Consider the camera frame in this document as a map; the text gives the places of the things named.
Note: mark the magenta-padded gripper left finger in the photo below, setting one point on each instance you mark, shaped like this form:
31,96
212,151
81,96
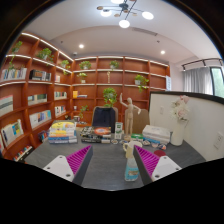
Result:
58,166

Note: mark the grey window curtain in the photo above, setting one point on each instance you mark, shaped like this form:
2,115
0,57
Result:
196,80

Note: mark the recessed ceiling spotlight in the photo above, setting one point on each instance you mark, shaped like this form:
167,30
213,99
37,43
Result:
162,52
81,46

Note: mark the upright green white carton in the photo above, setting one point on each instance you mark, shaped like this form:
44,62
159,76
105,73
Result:
118,130

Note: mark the colourful book stack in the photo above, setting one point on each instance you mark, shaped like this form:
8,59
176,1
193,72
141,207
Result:
61,133

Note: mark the wooden wall shelf unit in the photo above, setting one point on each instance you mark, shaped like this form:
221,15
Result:
130,75

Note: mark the flat green white box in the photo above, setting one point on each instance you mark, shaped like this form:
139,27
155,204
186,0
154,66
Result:
136,136

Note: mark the ceiling air vent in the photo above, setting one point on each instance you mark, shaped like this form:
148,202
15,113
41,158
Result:
144,31

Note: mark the white wall notice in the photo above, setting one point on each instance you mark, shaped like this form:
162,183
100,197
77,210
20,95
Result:
168,83

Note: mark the branched ceiling lamp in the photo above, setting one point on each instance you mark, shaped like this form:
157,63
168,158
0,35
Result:
124,23

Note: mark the dark blue chair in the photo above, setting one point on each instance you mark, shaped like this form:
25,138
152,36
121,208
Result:
104,118

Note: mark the white ceramic vase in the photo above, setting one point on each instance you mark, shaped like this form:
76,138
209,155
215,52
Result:
177,135

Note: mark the clear water bottle blue cap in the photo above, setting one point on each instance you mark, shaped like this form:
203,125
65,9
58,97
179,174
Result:
131,171

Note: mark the white wall socket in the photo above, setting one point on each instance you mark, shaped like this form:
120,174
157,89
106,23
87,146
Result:
219,140

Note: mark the pink and white flower bouquet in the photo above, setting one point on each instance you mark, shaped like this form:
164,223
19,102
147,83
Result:
180,111

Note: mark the white wall switch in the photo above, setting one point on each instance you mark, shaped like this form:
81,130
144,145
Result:
161,110

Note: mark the wooden artist mannequin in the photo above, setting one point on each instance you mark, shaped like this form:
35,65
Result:
129,116

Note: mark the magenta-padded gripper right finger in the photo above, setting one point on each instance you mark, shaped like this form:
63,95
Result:
166,166

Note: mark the window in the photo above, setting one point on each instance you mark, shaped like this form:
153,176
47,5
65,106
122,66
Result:
218,81

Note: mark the black ceiling track rail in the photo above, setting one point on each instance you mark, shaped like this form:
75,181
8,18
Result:
200,60

